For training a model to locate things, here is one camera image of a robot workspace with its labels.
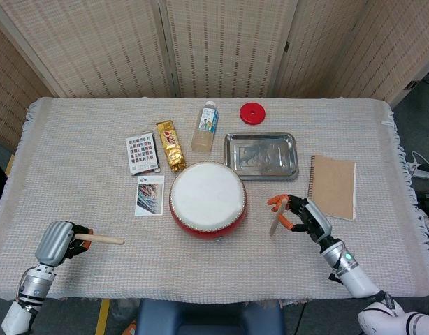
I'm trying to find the red round disc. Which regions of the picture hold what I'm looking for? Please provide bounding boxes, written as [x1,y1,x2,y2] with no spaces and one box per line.
[239,102,267,125]

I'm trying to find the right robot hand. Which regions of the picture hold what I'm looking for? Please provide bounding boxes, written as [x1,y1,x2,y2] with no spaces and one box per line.
[267,194,333,244]

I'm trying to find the clear drink bottle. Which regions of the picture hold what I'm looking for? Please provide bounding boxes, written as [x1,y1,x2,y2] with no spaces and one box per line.
[190,100,219,153]

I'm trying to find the brown spiral notebook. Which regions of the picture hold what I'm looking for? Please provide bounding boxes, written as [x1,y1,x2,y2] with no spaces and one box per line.
[306,154,358,221]

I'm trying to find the woven folding screen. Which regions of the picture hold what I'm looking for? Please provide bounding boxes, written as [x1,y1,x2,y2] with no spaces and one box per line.
[0,0,429,149]

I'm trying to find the wooden drumstick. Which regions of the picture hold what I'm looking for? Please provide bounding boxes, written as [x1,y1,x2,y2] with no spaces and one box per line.
[269,198,289,237]
[75,234,126,246]

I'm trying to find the red drum white skin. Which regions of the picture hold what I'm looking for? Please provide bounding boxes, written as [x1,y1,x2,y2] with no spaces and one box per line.
[168,161,249,242]

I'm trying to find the card box colourful squares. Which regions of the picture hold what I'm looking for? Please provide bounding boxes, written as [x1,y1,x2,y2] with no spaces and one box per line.
[125,131,162,176]

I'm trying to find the rectangular metal tray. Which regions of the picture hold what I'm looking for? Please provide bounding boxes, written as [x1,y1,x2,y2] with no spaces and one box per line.
[224,131,300,181]

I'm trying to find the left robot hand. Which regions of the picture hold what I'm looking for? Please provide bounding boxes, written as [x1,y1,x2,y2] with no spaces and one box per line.
[35,221,94,268]

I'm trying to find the white power strip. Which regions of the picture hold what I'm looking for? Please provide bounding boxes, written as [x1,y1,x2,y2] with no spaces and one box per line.
[408,151,429,181]

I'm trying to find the blue padded seat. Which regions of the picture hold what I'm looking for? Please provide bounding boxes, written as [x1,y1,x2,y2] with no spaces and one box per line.
[135,299,286,335]

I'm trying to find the gold snack packet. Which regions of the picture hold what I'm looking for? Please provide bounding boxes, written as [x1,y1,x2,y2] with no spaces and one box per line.
[155,119,187,172]

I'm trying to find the white picture card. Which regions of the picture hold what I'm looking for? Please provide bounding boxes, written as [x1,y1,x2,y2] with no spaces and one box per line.
[134,174,166,217]

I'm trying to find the beige woven tablecloth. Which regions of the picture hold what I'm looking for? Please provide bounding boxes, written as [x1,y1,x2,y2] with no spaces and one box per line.
[0,96,429,302]

